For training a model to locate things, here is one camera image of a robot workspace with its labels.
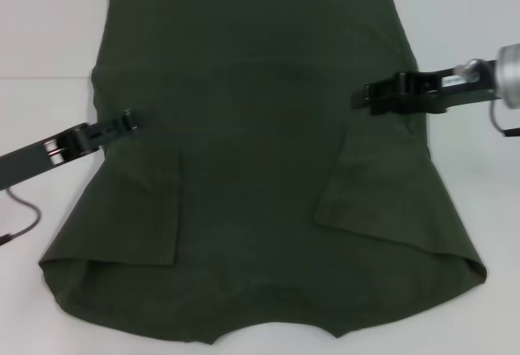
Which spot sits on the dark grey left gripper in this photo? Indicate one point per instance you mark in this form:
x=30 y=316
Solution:
x=36 y=160

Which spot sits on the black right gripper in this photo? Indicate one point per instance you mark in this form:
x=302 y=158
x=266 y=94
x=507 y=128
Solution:
x=459 y=87

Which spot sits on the dark green t-shirt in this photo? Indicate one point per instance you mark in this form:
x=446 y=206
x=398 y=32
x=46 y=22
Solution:
x=252 y=148

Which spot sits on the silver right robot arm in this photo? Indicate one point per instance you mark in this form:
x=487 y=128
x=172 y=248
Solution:
x=510 y=74

